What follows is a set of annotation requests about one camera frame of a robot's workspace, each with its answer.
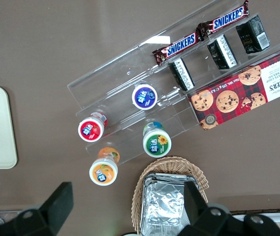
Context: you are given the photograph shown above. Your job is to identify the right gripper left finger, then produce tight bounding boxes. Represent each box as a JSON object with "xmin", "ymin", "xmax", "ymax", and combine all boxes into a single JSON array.
[{"xmin": 5, "ymin": 181, "xmax": 75, "ymax": 236}]

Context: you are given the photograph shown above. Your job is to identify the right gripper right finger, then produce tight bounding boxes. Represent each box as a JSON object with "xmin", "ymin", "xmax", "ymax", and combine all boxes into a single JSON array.
[{"xmin": 179, "ymin": 181, "xmax": 244, "ymax": 236}]

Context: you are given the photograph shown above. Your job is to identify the light wicker basket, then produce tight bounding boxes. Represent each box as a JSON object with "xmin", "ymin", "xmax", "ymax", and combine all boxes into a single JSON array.
[{"xmin": 130, "ymin": 155, "xmax": 210, "ymax": 236}]

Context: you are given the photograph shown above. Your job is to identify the white rectangular snack tray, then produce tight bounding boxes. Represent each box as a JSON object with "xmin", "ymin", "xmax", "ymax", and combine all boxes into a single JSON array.
[{"xmin": 228, "ymin": 211, "xmax": 280, "ymax": 236}]

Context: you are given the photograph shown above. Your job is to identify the stacked foil containers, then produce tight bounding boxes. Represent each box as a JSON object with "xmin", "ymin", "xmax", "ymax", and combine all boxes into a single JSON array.
[{"xmin": 139, "ymin": 172, "xmax": 200, "ymax": 236}]

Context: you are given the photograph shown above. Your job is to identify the orange gum jar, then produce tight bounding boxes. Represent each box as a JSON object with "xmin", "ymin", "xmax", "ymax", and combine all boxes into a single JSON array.
[{"xmin": 88, "ymin": 147, "xmax": 121, "ymax": 187}]

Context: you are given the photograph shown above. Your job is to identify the green gum jar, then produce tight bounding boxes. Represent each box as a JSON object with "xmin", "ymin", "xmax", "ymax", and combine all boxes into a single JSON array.
[{"xmin": 142, "ymin": 121, "xmax": 173, "ymax": 158}]

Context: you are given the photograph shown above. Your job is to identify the red gum jar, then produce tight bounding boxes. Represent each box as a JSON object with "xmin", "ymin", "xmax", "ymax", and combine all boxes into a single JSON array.
[{"xmin": 77, "ymin": 111, "xmax": 108, "ymax": 143}]

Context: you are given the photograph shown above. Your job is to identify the blue gum jar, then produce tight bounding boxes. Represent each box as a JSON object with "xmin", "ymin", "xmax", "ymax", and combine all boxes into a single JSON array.
[{"xmin": 131, "ymin": 83, "xmax": 158, "ymax": 111}]

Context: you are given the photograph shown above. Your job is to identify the red Walkers cookie box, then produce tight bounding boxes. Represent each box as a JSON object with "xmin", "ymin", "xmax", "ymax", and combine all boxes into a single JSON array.
[{"xmin": 187, "ymin": 46, "xmax": 280, "ymax": 131}]

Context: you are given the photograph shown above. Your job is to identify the small black box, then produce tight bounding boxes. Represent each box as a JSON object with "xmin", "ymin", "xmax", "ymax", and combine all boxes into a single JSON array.
[
  {"xmin": 168, "ymin": 57, "xmax": 196, "ymax": 92},
  {"xmin": 207, "ymin": 33, "xmax": 238, "ymax": 71},
  {"xmin": 235, "ymin": 15, "xmax": 271, "ymax": 55}
]

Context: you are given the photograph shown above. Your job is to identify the clear acrylic stepped stand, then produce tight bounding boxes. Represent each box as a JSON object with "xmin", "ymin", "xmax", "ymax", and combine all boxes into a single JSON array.
[
  {"xmin": 138, "ymin": 0, "xmax": 280, "ymax": 99},
  {"xmin": 66, "ymin": 44, "xmax": 201, "ymax": 166}
]

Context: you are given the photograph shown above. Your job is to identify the Snickers bar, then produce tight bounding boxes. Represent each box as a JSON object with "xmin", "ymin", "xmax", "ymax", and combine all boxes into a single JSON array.
[
  {"xmin": 152, "ymin": 31, "xmax": 203, "ymax": 67},
  {"xmin": 196, "ymin": 0, "xmax": 250, "ymax": 41}
]

